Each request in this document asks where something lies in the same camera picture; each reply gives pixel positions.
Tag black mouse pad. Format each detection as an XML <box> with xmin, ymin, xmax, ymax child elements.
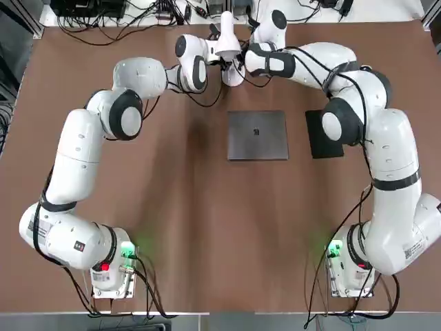
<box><xmin>305</xmin><ymin>109</ymin><xmax>346</xmax><ymax>160</ymax></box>

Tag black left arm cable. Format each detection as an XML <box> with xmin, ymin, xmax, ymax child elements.
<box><xmin>32</xmin><ymin>192</ymin><xmax>180</xmax><ymax>320</ymax></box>

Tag silver closed laptop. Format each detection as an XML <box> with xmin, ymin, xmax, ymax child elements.
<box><xmin>226</xmin><ymin>110</ymin><xmax>290</xmax><ymax>161</ymax></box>

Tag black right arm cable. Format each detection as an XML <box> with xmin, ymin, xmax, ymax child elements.
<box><xmin>240</xmin><ymin>41</ymin><xmax>400</xmax><ymax>328</ymax></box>

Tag white desk lamp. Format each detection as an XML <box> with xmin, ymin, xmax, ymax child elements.
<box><xmin>214</xmin><ymin>10</ymin><xmax>247</xmax><ymax>88</ymax></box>

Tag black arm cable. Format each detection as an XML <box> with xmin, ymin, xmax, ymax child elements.
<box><xmin>240</xmin><ymin>41</ymin><xmax>400</xmax><ymax>328</ymax></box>
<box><xmin>32</xmin><ymin>192</ymin><xmax>180</xmax><ymax>320</ymax></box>

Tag aluminium corner post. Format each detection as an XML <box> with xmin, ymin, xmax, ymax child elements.
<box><xmin>32</xmin><ymin>0</ymin><xmax>52</xmax><ymax>39</ymax></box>
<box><xmin>422</xmin><ymin>0</ymin><xmax>441</xmax><ymax>32</ymax></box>

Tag black electronics box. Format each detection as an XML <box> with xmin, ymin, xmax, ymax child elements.
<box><xmin>51</xmin><ymin>0</ymin><xmax>127</xmax><ymax>19</ymax></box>

